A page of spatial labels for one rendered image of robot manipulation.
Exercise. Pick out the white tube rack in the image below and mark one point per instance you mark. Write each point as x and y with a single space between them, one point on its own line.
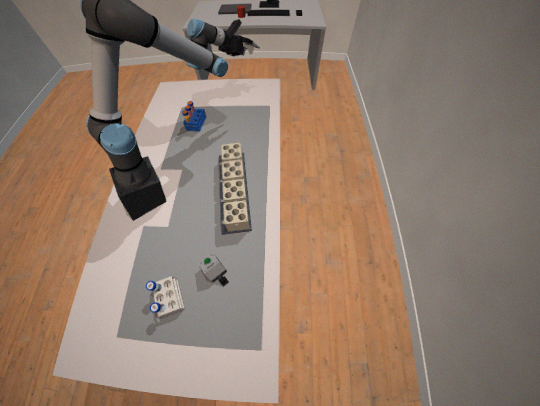
168 299

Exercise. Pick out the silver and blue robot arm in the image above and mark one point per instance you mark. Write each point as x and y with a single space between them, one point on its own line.
126 21

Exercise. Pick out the cream bucket adapter with holes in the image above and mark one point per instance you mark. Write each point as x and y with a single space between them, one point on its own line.
236 216

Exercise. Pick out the beige bucket adapter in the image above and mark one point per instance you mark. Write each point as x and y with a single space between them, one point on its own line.
227 152
234 193
237 170

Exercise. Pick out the blue tube rack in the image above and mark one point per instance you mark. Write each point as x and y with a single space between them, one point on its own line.
190 126

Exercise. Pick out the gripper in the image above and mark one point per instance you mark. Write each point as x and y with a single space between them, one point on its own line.
234 46

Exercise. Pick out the grey flat mat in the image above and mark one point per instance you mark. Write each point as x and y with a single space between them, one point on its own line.
218 316

